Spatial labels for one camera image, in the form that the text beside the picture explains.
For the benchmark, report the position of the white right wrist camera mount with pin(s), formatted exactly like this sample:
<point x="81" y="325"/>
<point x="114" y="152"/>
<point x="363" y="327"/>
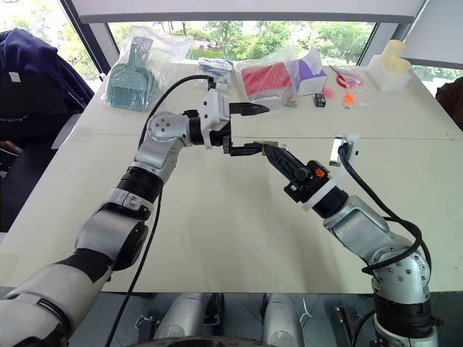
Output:
<point x="334" y="182"/>

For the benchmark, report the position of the clear bag of small parts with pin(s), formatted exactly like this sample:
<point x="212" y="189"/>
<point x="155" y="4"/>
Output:
<point x="363" y="95"/>

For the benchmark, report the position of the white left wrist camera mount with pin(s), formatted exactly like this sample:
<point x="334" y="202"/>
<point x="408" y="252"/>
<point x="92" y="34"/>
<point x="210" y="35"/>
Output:
<point x="215" y="108"/>

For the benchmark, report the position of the purple white tissue box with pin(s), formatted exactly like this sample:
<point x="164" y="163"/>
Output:
<point x="311" y="74"/>

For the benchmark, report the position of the small black box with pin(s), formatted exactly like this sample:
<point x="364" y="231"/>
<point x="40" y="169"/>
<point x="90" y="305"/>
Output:
<point x="320" y="100"/>

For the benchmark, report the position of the white roller blind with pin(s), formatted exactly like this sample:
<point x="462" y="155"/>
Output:
<point x="246" y="11"/>

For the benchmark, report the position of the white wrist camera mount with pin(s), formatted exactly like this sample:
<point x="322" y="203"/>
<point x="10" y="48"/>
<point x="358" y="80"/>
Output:
<point x="334" y="182"/>
<point x="215" y="108"/>

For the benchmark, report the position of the small pink object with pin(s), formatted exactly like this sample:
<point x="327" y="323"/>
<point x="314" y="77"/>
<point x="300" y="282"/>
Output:
<point x="329" y="92"/>

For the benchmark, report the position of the silver rounded robot leg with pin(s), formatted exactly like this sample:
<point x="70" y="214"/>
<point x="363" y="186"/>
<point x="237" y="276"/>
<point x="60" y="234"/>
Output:
<point x="282" y="318"/>
<point x="184" y="318"/>

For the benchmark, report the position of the small orange object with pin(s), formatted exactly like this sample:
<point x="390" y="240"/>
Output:
<point x="348" y="97"/>

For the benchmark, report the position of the small metal bracket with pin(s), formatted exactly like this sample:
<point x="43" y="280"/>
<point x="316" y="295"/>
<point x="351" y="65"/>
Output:
<point x="146" y="322"/>
<point x="346" y="316"/>

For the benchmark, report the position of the blue white packet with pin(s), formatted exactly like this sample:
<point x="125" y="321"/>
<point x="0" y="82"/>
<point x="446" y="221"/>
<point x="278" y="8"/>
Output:
<point x="217" y="68"/>

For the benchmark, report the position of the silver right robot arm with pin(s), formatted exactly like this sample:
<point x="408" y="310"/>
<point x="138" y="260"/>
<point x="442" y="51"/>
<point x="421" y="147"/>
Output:
<point x="365" y="231"/>

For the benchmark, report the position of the brown object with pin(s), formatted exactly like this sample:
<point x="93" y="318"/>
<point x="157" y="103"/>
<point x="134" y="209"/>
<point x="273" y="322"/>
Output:
<point x="452" y="105"/>

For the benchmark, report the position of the dark blue jacket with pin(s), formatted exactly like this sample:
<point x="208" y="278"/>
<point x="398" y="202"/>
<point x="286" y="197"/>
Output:
<point x="36" y="72"/>

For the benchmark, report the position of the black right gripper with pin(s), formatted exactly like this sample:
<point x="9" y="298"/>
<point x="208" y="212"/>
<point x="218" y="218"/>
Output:
<point x="307" y="182"/>

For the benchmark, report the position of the black chair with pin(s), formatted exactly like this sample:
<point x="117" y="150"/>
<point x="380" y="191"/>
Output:
<point x="25" y="173"/>

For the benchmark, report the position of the white holder with cream cylinders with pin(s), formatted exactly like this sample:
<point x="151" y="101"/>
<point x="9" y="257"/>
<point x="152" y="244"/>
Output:
<point x="392" y="67"/>

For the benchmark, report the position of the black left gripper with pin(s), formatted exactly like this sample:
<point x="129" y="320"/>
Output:
<point x="222" y="137"/>

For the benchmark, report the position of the green dustpan set in bag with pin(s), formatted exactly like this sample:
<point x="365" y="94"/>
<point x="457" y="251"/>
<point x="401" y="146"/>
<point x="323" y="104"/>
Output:
<point x="130" y="81"/>

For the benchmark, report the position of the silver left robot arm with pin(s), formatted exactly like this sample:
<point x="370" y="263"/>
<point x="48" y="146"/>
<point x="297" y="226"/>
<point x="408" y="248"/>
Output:
<point x="108" y="231"/>

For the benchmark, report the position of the red box in plastic bag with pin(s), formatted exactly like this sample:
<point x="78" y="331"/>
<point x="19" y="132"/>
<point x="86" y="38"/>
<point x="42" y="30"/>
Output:
<point x="266" y="79"/>

